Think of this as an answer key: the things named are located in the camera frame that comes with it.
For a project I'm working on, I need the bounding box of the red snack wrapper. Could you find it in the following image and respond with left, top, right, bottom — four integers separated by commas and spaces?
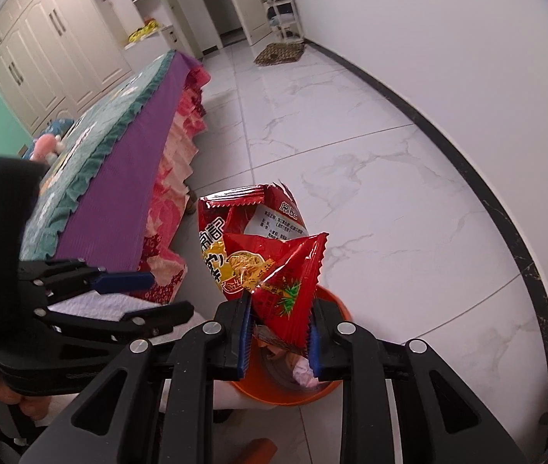
224, 232, 329, 354

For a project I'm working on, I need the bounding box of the red yellow noodle wrapper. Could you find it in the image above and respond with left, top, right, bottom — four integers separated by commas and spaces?
197, 180, 310, 303

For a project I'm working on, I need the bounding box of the orange trash bin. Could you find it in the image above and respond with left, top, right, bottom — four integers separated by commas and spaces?
229, 285, 353, 407

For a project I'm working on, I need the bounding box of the purple pink bed skirt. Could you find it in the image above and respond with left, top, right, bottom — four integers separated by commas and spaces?
34, 51, 210, 304

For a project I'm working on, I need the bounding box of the pink white plush toy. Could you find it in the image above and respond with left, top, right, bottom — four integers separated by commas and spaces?
29, 134, 65, 165

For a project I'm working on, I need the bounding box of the white wardrobe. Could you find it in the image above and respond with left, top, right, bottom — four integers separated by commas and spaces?
0, 0, 201, 135

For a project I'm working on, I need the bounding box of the yellow item on shelf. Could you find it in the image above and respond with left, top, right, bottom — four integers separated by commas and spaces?
128, 18, 159, 44

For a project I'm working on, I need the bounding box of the brown door mat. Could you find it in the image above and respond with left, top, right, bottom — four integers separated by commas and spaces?
254, 42, 305, 67

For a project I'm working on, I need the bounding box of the white shoe rack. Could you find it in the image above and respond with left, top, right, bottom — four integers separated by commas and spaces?
261, 0, 305, 43

